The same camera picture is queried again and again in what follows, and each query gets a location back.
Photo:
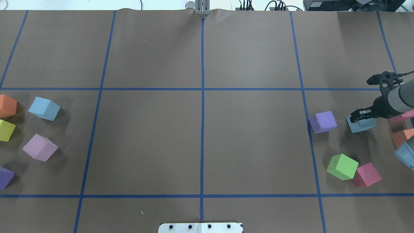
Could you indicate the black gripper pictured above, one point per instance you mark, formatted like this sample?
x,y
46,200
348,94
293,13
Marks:
x,y
381,107

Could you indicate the light blue block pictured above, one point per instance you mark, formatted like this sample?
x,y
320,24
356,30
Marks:
x,y
44,108
361,125

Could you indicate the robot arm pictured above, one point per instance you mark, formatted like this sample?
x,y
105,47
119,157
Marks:
x,y
395,102

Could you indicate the pink-red block near tray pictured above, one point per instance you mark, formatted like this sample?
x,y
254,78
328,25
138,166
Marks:
x,y
403,117

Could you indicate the purple block right side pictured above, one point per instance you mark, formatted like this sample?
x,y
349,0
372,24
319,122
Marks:
x,y
323,122

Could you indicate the purple block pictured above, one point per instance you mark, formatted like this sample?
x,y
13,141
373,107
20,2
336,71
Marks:
x,y
323,122
5,177

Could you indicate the orange block right side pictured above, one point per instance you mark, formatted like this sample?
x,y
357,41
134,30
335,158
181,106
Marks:
x,y
400,137

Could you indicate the orange block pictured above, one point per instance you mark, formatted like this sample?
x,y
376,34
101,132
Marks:
x,y
8,106
400,137

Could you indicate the red block beside green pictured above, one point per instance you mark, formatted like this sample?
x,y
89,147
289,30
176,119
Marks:
x,y
366,175

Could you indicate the metal cylinder weight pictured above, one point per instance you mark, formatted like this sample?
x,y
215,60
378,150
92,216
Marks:
x,y
190,5

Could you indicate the pink block left side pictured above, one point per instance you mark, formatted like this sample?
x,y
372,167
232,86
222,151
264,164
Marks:
x,y
40,148

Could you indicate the orange block left side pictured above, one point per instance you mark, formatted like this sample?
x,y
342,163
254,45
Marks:
x,y
8,106

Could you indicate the yellow block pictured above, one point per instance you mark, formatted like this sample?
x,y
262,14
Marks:
x,y
6,130

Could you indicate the purple block left side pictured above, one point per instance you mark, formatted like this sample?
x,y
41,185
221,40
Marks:
x,y
5,177

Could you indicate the aluminium camera post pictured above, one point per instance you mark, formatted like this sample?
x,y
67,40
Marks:
x,y
202,7

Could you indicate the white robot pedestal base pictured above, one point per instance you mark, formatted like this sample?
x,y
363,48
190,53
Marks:
x,y
218,227

